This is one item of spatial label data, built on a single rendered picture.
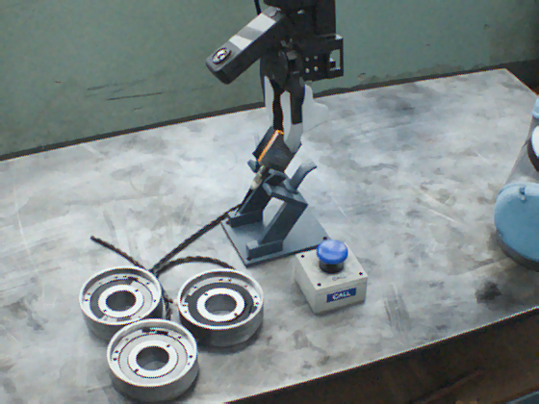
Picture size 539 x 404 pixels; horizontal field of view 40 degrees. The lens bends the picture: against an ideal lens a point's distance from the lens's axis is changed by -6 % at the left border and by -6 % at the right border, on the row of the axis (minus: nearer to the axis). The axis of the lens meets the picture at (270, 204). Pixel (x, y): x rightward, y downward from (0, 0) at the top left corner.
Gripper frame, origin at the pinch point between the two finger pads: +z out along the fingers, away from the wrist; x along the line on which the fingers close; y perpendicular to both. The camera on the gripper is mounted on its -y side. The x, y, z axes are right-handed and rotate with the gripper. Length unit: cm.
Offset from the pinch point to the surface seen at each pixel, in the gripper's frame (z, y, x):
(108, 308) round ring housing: 13.4, -27.5, -5.4
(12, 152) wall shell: 68, -24, 159
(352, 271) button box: 12.6, 1.9, -14.5
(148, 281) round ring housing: 13.2, -21.1, -2.9
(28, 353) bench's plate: 16.6, -39.0, -5.4
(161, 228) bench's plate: 14.7, -14.9, 10.1
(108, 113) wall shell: 61, 11, 154
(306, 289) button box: 14.9, -3.3, -12.0
